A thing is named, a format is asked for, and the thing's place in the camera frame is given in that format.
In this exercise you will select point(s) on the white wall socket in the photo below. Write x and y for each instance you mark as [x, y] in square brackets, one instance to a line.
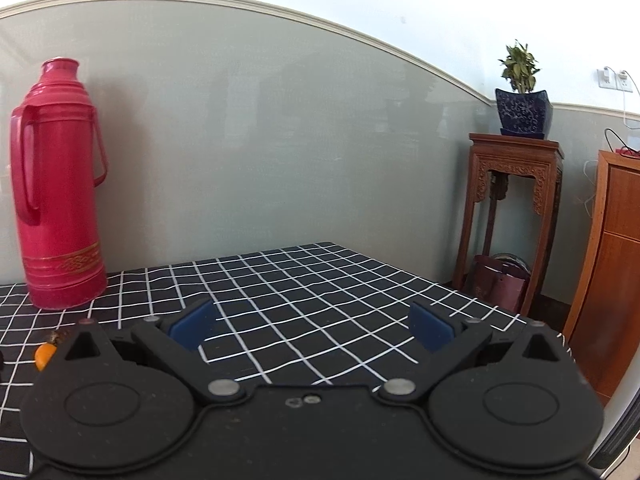
[612, 80]

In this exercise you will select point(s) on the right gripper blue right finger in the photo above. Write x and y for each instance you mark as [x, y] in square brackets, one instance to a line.
[452, 345]

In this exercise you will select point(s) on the potted green plant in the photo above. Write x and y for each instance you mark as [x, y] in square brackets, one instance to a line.
[523, 111]

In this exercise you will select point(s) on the red thermos flask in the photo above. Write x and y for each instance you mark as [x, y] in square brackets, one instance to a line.
[57, 160]

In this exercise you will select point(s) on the carved wooden plant stand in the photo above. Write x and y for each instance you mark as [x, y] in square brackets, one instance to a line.
[520, 181]

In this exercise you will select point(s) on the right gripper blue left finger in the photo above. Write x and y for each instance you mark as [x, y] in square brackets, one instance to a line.
[171, 342]

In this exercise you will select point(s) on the dark fruit at back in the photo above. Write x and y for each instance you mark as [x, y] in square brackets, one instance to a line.
[57, 337]

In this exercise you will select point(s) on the white appliance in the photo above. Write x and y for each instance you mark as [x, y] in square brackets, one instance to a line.
[621, 427]

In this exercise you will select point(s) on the small orange right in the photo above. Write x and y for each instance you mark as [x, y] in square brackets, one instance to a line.
[43, 354]

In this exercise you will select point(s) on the black white checkered tablecloth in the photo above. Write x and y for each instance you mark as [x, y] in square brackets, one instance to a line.
[318, 313]

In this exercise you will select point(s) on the maroon bag under stand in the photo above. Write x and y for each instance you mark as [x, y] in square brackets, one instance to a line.
[501, 283]

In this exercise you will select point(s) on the wooden cabinet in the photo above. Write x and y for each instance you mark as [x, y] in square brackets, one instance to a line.
[602, 328]

